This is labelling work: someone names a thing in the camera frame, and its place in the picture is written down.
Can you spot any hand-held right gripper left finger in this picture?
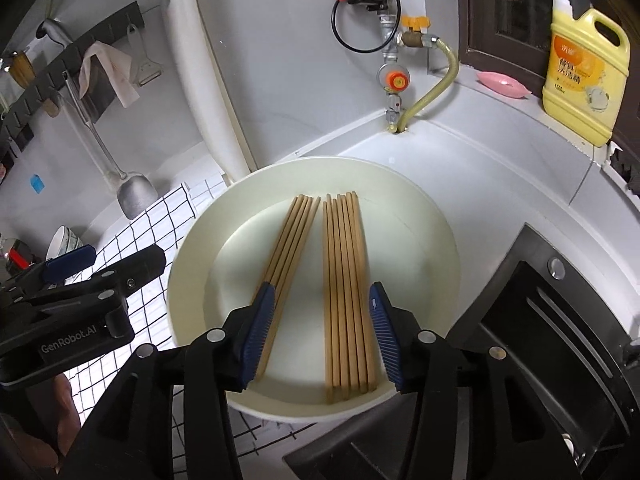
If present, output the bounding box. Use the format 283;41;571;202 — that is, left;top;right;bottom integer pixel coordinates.
62;281;277;480

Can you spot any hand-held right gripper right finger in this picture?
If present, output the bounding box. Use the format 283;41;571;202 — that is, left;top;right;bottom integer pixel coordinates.
369;281;583;480

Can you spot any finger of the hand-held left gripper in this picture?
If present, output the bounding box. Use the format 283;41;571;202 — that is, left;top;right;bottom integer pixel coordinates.
0;244;97;306
30;245;167;312

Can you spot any row of wooden chopsticks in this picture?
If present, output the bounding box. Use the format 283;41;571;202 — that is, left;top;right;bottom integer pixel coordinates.
250;191;379;406

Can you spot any cream plastic basin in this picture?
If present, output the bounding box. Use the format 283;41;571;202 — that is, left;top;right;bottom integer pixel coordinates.
166;156;462;423

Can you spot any person's left hand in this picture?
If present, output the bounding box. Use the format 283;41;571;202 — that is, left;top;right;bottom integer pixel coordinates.
10;374;82;480

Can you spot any stack of ceramic bowls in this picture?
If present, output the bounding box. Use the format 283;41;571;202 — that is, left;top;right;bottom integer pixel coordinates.
46;225;85;262

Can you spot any white black-checked cloth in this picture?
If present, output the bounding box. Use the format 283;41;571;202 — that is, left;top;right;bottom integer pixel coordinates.
64;180;321;463

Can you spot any dark soy sauce bottle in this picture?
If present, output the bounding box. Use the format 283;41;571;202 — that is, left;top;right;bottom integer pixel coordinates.
0;234;43;276

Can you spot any metal spatula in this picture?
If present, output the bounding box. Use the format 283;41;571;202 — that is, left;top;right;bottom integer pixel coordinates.
61;71;159;221

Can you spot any beige rag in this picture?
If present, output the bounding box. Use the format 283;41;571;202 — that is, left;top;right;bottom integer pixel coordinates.
78;41;142;109

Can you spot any metal peeler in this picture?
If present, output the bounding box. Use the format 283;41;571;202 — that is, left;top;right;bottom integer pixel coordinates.
125;23;164;87

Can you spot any white cutting board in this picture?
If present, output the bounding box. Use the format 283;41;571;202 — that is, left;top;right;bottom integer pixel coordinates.
161;0;252;183

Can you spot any shiny metal utensil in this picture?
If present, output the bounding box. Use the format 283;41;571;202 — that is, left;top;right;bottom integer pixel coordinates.
36;17;76;51

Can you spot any grey regulator with orange knob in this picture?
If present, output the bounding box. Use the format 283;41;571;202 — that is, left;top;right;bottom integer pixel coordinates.
376;52;412;113

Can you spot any pink soap dish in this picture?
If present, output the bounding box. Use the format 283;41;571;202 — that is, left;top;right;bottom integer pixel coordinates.
475;70;533;101

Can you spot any metal gas pipe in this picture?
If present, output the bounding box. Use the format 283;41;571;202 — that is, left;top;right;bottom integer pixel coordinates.
370;0;401;61

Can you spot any yellow detergent pump bottle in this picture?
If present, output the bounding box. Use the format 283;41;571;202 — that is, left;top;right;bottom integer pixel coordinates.
538;0;632;149

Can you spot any wooden utensil handle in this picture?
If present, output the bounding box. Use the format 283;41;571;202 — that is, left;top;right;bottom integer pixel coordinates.
9;50;37;90

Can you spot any black wall rack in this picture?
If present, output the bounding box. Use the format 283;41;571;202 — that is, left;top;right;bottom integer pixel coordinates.
0;1;146;158

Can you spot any brass valve with yellow handle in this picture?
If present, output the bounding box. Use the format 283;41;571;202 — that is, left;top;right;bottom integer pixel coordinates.
397;15;442;50

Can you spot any dark window frame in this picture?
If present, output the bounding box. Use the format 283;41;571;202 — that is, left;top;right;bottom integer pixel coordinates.
452;0;640;161

